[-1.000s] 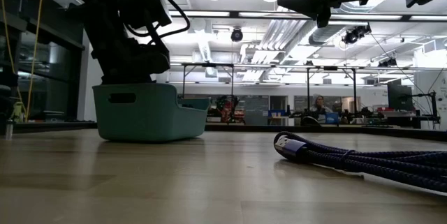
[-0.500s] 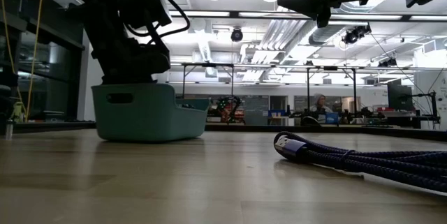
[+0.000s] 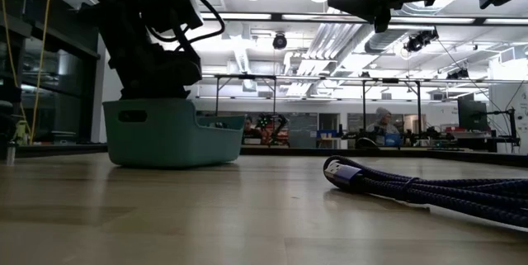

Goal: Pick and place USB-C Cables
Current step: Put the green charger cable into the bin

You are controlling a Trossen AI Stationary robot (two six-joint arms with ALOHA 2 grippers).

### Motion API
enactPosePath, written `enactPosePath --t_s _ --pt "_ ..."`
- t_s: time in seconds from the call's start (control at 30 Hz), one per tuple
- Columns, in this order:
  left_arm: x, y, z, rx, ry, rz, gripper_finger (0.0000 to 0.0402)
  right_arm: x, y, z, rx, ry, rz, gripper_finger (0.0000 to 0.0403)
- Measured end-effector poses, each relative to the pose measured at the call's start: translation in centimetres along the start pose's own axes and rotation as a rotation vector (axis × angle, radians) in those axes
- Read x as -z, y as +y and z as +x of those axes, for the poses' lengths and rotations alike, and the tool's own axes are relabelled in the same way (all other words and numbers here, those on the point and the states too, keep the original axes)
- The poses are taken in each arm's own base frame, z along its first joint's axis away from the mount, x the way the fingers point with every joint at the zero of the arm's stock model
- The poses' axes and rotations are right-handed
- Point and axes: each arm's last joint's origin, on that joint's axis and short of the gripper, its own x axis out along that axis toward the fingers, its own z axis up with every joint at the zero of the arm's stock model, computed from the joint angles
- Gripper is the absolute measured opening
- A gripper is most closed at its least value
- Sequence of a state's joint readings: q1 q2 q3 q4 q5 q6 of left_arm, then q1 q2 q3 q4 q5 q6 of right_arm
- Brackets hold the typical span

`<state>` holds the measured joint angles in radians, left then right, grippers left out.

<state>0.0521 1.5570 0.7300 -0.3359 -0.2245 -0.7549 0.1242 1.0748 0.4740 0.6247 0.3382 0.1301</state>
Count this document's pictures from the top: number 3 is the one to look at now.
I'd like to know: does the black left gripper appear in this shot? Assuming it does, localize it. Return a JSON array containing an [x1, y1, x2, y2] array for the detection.
[[102, 29, 203, 101]]

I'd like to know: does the purple braided USB-C cable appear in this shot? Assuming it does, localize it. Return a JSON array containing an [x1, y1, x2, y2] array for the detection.
[[323, 155, 528, 230]]

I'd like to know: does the black jointed stand arm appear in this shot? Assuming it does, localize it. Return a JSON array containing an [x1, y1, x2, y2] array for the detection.
[[474, 106, 520, 146]]

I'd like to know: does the teal plastic bin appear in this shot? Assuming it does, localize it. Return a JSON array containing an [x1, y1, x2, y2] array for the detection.
[[101, 97, 248, 170]]

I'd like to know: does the black ceiling spotlight cluster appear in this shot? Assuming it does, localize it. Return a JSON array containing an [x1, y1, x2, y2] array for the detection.
[[403, 28, 440, 54]]

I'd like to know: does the long ceiling light strip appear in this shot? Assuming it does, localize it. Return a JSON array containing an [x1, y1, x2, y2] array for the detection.
[[197, 11, 528, 26]]

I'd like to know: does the person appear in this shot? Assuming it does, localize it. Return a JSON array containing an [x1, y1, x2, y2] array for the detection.
[[365, 106, 402, 147], [242, 116, 261, 145]]

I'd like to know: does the small grey box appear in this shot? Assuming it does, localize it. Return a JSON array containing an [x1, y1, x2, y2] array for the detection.
[[49, 130, 78, 145]]

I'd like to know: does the black red background robot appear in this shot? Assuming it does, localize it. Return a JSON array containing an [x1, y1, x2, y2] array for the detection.
[[255, 112, 290, 147]]

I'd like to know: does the small black ceiling fixture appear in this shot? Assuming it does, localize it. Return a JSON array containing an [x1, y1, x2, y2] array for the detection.
[[446, 68, 470, 80]]

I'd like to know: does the yellow green bottle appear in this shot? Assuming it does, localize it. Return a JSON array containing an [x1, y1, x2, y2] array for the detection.
[[12, 119, 31, 146]]

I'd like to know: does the dark grey board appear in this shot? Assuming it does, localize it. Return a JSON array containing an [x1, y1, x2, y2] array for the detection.
[[288, 112, 318, 149]]

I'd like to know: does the black computer monitor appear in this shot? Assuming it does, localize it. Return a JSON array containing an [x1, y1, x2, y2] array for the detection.
[[456, 93, 490, 132]]

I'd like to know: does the cluttered background workbench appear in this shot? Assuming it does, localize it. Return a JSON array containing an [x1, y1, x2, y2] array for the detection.
[[427, 130, 521, 154]]

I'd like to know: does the grey ventilation duct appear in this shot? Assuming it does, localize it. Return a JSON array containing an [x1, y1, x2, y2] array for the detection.
[[364, 25, 413, 54]]

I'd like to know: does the black metal workstation frame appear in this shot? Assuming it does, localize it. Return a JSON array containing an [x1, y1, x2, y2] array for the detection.
[[361, 78, 422, 136], [214, 73, 278, 117]]

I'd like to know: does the black ceiling camera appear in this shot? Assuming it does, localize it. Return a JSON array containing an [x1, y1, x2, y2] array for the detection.
[[271, 32, 289, 50]]

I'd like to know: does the yellow extension cord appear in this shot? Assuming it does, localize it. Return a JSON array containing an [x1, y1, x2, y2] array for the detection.
[[0, 0, 54, 144]]

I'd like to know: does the black aluminium table frame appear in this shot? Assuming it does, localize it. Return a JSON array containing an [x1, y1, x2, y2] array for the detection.
[[0, 143, 528, 168]]

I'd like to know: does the small silver metal post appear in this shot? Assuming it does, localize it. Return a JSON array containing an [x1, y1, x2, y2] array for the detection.
[[4, 140, 17, 166]]

